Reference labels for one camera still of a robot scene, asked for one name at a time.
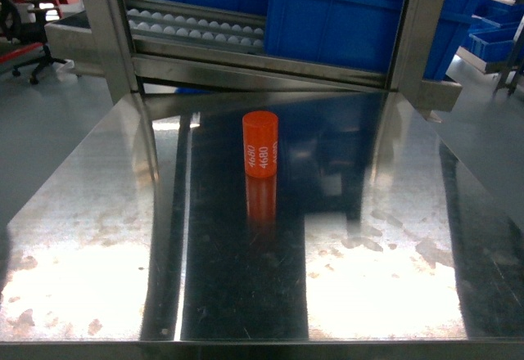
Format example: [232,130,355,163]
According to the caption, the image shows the orange cylindrical capacitor 4680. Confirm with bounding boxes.
[242,110,278,178]

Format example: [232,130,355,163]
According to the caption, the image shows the stainless steel roller rack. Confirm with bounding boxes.
[44,0,463,112]

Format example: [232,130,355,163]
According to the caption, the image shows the large blue plastic bin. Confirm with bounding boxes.
[264,0,404,74]

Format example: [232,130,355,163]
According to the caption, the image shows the black office chair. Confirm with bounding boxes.
[1,0,68,85]

